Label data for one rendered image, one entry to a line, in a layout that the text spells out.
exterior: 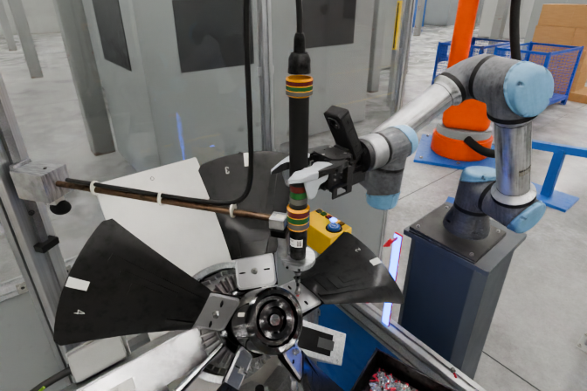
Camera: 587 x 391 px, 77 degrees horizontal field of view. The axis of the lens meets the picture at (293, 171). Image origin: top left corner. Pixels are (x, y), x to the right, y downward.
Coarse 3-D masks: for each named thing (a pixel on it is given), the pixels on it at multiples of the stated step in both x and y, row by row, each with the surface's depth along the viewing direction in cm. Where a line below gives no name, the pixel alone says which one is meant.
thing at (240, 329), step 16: (256, 288) 80; (272, 288) 70; (240, 304) 71; (256, 304) 68; (272, 304) 70; (288, 304) 72; (240, 320) 68; (256, 320) 68; (288, 320) 70; (224, 336) 74; (240, 336) 68; (256, 336) 66; (272, 336) 68; (288, 336) 70; (272, 352) 66
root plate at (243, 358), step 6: (240, 348) 67; (240, 354) 68; (246, 354) 71; (234, 360) 66; (240, 360) 68; (246, 360) 71; (234, 366) 66; (240, 366) 69; (246, 366) 72; (228, 372) 65; (234, 372) 67; (246, 372) 72; (228, 378) 65; (234, 378) 68; (240, 378) 71; (234, 384) 68; (240, 384) 71
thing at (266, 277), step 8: (256, 256) 77; (264, 256) 77; (272, 256) 76; (240, 264) 78; (248, 264) 78; (256, 264) 77; (264, 264) 76; (272, 264) 76; (248, 272) 77; (264, 272) 76; (272, 272) 75; (240, 280) 77; (248, 280) 77; (256, 280) 76; (264, 280) 76; (272, 280) 75; (240, 288) 77; (248, 288) 76
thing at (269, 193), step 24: (216, 168) 83; (240, 168) 82; (264, 168) 82; (216, 192) 82; (240, 192) 81; (264, 192) 80; (288, 192) 80; (240, 216) 80; (240, 240) 79; (264, 240) 77
